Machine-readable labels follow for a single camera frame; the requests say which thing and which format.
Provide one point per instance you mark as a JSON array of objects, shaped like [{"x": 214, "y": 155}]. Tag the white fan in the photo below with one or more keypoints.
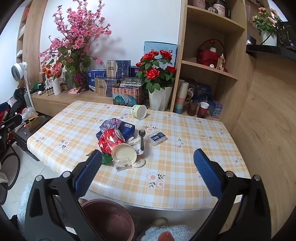
[{"x": 19, "y": 69}]

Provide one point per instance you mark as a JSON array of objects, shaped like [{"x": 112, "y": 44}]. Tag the person's right hand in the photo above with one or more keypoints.
[{"x": 166, "y": 236}]

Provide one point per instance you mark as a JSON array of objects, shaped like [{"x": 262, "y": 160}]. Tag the small purple box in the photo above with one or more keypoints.
[{"x": 216, "y": 109}]

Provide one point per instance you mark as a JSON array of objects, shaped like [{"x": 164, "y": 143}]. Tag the pink printed mug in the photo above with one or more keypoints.
[{"x": 199, "y": 3}]

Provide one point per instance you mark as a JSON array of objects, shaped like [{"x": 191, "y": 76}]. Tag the stack of pastel cups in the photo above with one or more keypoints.
[{"x": 180, "y": 97}]

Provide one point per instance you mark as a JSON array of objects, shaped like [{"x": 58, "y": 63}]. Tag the white printed mug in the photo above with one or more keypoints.
[{"x": 219, "y": 8}]

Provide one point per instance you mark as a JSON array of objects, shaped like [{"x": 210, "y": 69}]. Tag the red rose plant white pot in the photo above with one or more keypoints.
[{"x": 159, "y": 98}]

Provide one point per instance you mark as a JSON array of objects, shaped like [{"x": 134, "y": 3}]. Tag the dark flat box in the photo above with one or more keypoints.
[{"x": 130, "y": 81}]

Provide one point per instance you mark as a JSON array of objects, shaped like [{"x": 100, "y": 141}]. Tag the pink blossom artificial plant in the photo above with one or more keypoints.
[{"x": 76, "y": 41}]

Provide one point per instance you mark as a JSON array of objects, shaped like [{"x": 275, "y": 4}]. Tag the red basket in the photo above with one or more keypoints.
[{"x": 207, "y": 58}]

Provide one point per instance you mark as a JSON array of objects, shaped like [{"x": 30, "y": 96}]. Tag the beige plush slipper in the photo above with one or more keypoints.
[{"x": 159, "y": 221}]

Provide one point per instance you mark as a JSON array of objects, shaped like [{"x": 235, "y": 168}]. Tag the wooden sideboard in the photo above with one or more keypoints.
[{"x": 53, "y": 100}]

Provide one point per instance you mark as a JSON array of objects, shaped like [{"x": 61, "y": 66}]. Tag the pile of clothes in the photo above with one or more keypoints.
[{"x": 18, "y": 97}]

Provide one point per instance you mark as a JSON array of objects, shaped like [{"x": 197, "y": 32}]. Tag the wooden shelf unit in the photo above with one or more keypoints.
[{"x": 231, "y": 30}]

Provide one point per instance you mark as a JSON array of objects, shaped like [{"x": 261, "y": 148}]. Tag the red snack bag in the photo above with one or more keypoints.
[{"x": 107, "y": 141}]

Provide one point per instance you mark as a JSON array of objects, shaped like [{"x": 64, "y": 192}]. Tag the black tripod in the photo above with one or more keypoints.
[{"x": 84, "y": 88}]

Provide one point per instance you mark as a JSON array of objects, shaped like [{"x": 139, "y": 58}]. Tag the clear plastic wrapper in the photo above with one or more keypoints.
[{"x": 122, "y": 167}]

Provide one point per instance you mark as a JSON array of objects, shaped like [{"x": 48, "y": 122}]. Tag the dark blue picture box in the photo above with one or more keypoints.
[{"x": 202, "y": 91}]

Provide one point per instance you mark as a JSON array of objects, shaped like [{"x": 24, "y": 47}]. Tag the green paper cup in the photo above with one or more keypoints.
[{"x": 138, "y": 112}]

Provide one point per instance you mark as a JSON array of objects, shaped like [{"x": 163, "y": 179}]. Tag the red cup white rim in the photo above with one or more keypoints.
[{"x": 203, "y": 111}]

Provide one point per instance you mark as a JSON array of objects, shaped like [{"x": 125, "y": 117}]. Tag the tissue pack blue label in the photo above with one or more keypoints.
[{"x": 157, "y": 138}]

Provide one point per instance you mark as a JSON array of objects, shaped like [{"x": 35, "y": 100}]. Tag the pink rose plant white pot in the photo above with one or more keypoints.
[{"x": 268, "y": 38}]

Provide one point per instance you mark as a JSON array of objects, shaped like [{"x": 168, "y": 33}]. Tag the black pen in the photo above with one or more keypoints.
[{"x": 141, "y": 141}]

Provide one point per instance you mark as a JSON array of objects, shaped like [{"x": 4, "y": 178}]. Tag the tall wooden bookcase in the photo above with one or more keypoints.
[{"x": 32, "y": 46}]

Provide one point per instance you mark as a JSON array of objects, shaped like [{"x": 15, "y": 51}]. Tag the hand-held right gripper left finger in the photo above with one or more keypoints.
[{"x": 89, "y": 172}]

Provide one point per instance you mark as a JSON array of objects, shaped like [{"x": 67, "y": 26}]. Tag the cream bowl lid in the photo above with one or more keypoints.
[{"x": 123, "y": 154}]

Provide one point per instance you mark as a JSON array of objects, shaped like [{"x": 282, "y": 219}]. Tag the glass perfume bottle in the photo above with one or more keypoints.
[{"x": 221, "y": 62}]

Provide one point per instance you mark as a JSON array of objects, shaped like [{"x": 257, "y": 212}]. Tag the white vase orange flowers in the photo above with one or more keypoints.
[{"x": 57, "y": 87}]

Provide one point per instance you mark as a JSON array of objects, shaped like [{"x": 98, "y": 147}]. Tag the open cardboard box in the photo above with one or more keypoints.
[{"x": 31, "y": 122}]

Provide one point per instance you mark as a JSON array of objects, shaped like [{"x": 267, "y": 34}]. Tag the row of small bottles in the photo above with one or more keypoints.
[{"x": 49, "y": 90}]

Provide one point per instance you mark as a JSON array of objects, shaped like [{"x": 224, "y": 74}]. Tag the white round lid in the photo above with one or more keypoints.
[{"x": 139, "y": 163}]

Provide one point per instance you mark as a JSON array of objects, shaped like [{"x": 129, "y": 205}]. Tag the dark glass cup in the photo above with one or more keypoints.
[{"x": 192, "y": 109}]

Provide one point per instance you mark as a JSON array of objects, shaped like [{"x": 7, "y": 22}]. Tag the large light blue box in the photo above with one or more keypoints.
[{"x": 151, "y": 47}]

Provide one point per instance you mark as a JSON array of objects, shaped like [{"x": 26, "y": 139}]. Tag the pink cloth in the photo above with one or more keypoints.
[{"x": 75, "y": 91}]

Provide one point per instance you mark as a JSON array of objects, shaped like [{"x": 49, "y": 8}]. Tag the blue foil packet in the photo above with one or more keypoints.
[{"x": 107, "y": 124}]

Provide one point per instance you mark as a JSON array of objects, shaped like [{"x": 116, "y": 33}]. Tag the green wrapper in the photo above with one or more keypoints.
[{"x": 106, "y": 159}]

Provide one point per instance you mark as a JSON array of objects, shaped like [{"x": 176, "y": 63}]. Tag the black chair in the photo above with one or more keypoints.
[{"x": 9, "y": 126}]

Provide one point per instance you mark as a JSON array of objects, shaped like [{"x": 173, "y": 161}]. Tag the small blue box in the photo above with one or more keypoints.
[{"x": 135, "y": 71}]

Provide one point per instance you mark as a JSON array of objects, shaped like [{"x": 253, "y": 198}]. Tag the blue silver gift box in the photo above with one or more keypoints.
[
  {"x": 120, "y": 68},
  {"x": 106, "y": 87}
]

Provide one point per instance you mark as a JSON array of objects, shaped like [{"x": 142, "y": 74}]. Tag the dark blue cardboard box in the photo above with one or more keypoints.
[{"x": 127, "y": 131}]

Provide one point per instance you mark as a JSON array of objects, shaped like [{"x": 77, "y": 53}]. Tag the brown plastic bin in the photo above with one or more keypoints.
[{"x": 111, "y": 222}]

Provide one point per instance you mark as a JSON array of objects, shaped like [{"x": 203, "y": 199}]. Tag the cream sachet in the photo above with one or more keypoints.
[{"x": 133, "y": 140}]

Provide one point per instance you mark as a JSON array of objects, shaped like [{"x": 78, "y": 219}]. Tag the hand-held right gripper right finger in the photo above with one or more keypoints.
[{"x": 207, "y": 173}]

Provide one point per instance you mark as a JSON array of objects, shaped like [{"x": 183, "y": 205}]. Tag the blue white carton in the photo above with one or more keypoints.
[{"x": 94, "y": 74}]

